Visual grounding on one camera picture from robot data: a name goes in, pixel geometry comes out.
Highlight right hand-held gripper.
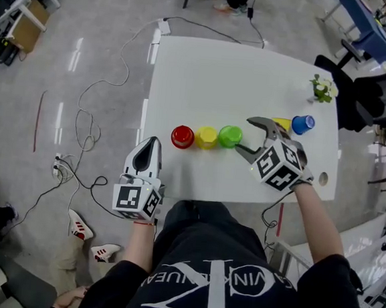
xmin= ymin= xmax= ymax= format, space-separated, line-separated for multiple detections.
xmin=231 ymin=114 xmax=319 ymax=195

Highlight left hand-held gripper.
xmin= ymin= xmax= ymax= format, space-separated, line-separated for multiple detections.
xmin=110 ymin=133 xmax=170 ymax=224

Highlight yellow paper cup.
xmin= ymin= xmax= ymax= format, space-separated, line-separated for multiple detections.
xmin=270 ymin=116 xmax=293 ymax=133
xmin=193 ymin=125 xmax=221 ymax=152

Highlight green paper cup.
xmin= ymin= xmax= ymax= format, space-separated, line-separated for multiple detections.
xmin=216 ymin=124 xmax=244 ymax=151

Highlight blue paper cup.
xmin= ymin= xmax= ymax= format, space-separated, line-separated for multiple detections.
xmin=290 ymin=112 xmax=317 ymax=138

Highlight red paper cup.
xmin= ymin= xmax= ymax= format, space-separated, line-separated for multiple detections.
xmin=169 ymin=124 xmax=197 ymax=151

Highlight person's right forearm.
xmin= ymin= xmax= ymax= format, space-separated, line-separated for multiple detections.
xmin=285 ymin=181 xmax=351 ymax=269

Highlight person's left forearm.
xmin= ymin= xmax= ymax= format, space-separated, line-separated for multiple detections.
xmin=120 ymin=220 xmax=158 ymax=275

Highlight white table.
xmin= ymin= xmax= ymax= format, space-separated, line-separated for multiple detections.
xmin=136 ymin=33 xmax=349 ymax=214

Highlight small potted plant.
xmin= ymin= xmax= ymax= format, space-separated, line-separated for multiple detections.
xmin=307 ymin=73 xmax=340 ymax=105

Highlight white power strip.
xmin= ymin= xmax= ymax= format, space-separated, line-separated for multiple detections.
xmin=50 ymin=152 xmax=68 ymax=182

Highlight person's black trousers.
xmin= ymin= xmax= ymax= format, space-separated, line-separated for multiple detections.
xmin=151 ymin=196 xmax=272 ymax=278

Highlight black office chair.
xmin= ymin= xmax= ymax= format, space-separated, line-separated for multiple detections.
xmin=308 ymin=53 xmax=386 ymax=135

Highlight red floor stick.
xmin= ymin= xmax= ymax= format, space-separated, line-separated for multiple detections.
xmin=32 ymin=89 xmax=49 ymax=154

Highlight white power adapter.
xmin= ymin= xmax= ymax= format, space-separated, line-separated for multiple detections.
xmin=156 ymin=18 xmax=173 ymax=37

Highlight person's black printed shirt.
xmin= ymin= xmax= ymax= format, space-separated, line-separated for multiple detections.
xmin=77 ymin=230 xmax=370 ymax=308

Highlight blue covered table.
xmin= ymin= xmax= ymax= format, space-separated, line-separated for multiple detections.
xmin=324 ymin=0 xmax=386 ymax=66

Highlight black yellow vacuum cleaner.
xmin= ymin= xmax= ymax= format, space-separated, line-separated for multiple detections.
xmin=0 ymin=37 xmax=21 ymax=67

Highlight cardboard box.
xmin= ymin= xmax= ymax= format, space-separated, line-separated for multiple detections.
xmin=10 ymin=0 xmax=54 ymax=55

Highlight white office desk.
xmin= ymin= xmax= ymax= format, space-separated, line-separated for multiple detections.
xmin=0 ymin=0 xmax=62 ymax=43

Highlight black floor cable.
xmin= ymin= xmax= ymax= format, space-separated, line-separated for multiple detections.
xmin=4 ymin=153 xmax=121 ymax=245

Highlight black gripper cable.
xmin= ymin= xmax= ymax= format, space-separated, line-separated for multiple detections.
xmin=258 ymin=188 xmax=295 ymax=254

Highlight white floor cable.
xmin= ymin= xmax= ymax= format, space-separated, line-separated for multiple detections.
xmin=72 ymin=12 xmax=166 ymax=168

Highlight black power cable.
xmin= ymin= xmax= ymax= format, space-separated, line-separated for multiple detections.
xmin=161 ymin=14 xmax=268 ymax=50

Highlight white metal frame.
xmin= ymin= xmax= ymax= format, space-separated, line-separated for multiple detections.
xmin=266 ymin=199 xmax=386 ymax=308

